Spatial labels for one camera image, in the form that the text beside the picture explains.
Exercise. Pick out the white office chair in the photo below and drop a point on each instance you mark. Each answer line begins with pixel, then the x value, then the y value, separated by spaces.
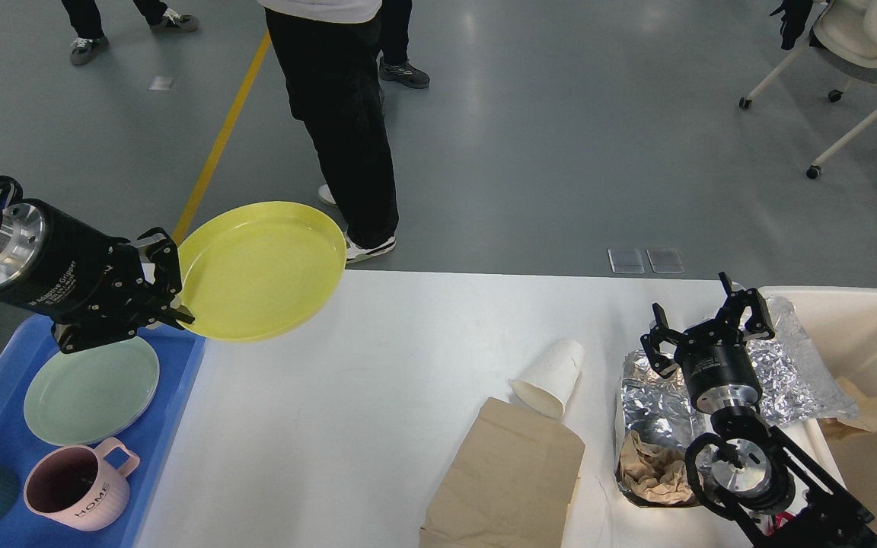
pixel 844 34

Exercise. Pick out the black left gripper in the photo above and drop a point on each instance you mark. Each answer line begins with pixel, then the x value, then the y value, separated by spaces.
pixel 87 282

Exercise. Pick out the brown paper bag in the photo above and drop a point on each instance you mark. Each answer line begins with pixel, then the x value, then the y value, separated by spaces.
pixel 510 484

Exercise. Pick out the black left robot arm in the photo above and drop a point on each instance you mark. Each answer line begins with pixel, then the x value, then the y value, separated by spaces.
pixel 97 289

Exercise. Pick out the pink HOME mug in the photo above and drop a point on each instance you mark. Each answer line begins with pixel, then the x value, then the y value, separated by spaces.
pixel 82 487

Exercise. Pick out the yellow plastic plate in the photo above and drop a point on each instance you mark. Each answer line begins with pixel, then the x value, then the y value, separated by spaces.
pixel 260 270

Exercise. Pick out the person in black trousers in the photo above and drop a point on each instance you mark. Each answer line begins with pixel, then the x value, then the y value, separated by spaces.
pixel 394 62

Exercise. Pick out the brown paper in bin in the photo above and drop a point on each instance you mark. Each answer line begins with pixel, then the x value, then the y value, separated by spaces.
pixel 865 421

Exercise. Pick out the person in grey shirt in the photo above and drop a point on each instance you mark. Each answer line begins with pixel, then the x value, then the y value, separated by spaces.
pixel 327 52

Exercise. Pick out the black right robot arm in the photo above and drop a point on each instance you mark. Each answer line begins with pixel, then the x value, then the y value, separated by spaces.
pixel 745 470

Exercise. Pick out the crumpled foil sheet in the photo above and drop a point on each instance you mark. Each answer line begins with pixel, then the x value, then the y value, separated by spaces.
pixel 796 384

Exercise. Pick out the pale green plate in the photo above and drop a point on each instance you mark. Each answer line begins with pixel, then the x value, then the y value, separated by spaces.
pixel 91 395

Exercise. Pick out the blue plastic tray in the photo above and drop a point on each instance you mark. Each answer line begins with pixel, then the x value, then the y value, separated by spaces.
pixel 179 355

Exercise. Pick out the white paper cup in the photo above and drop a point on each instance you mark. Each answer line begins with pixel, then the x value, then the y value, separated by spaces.
pixel 548 383

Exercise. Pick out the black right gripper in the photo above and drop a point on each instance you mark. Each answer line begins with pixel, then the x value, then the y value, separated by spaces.
pixel 717 371

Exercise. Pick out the foil tray with paper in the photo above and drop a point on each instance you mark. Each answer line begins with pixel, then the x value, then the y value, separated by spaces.
pixel 654 426

